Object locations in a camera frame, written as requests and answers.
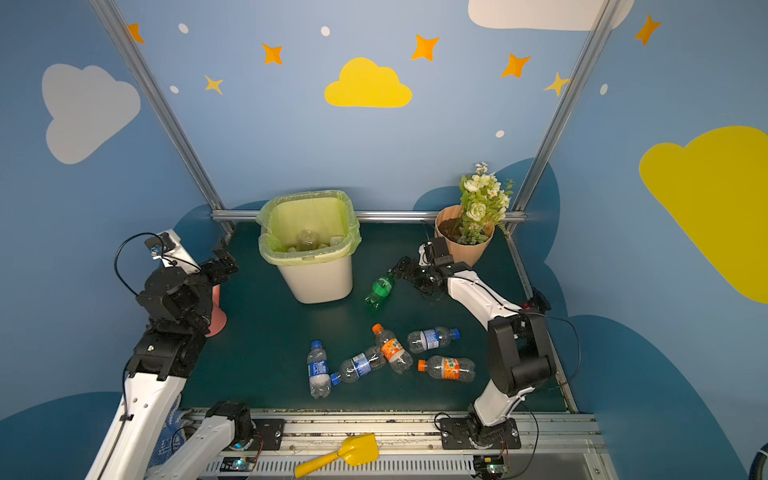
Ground green plastic bottle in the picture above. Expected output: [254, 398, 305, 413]
[365, 272, 395, 309]

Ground clear bottle blue cap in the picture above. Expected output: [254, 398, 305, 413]
[407, 326, 461, 354]

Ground clear bottle orange cap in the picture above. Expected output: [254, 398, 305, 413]
[417, 356, 476, 383]

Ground clear bottle orange label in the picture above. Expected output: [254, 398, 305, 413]
[372, 324, 413, 374]

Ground clear bottle blue label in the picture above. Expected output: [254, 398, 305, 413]
[296, 229, 321, 252]
[307, 340, 332, 399]
[330, 345, 387, 386]

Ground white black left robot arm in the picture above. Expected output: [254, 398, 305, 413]
[87, 230, 238, 479]

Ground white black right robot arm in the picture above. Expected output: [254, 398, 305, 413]
[389, 257, 556, 449]

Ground white plastic trash bin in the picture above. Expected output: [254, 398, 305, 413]
[259, 189, 362, 305]

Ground green bin liner bag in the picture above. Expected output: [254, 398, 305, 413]
[256, 190, 362, 267]

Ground pink plastic watering can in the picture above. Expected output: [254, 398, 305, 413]
[206, 285, 227, 338]

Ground white artificial flowers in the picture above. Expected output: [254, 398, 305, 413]
[458, 162, 515, 245]

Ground blue white work glove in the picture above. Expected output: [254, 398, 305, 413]
[147, 396, 187, 469]

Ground yellow plastic shovel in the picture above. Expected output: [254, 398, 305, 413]
[294, 433, 379, 478]

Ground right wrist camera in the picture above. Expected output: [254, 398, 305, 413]
[419, 237, 454, 267]

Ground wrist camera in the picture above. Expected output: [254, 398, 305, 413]
[144, 229, 200, 274]
[419, 237, 454, 267]

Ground aluminium rear frame rail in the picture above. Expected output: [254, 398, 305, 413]
[211, 208, 527, 224]

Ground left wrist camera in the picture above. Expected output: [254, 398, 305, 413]
[144, 229, 200, 274]

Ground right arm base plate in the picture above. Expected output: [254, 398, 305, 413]
[434, 417, 522, 450]

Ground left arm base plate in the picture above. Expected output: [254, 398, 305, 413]
[252, 418, 285, 451]

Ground white perforated cable duct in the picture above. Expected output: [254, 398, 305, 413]
[198, 454, 476, 479]

